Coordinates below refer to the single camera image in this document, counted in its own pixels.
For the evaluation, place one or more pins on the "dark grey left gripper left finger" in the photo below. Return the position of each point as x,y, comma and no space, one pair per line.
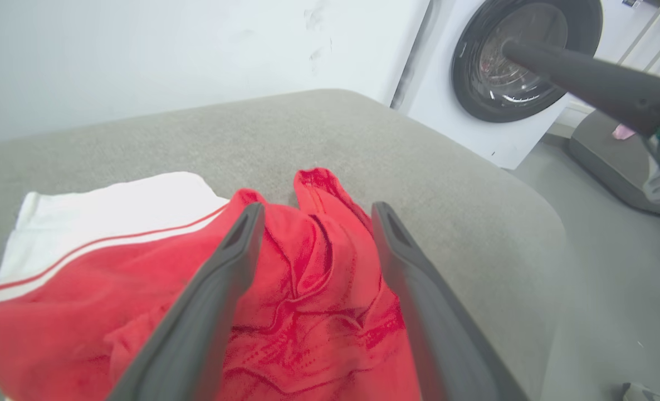
196,323

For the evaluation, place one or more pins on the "white metal rack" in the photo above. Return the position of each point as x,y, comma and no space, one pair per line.
644,30

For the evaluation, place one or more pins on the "small grey object on floor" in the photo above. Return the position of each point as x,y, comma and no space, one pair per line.
641,393

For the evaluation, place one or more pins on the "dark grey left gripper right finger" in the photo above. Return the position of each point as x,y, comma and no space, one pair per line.
435,334

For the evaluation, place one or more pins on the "grey padded table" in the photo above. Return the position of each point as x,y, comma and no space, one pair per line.
363,145

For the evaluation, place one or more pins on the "pink cloth item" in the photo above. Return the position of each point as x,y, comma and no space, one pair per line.
622,132

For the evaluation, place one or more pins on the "black round washing machine door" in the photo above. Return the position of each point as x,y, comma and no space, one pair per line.
464,72

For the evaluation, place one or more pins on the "white washing machine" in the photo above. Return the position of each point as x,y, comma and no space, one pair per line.
446,128

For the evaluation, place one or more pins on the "grey fabric ottoman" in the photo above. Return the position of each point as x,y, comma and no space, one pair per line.
602,161

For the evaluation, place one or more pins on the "red and white shirt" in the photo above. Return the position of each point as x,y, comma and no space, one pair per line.
318,312

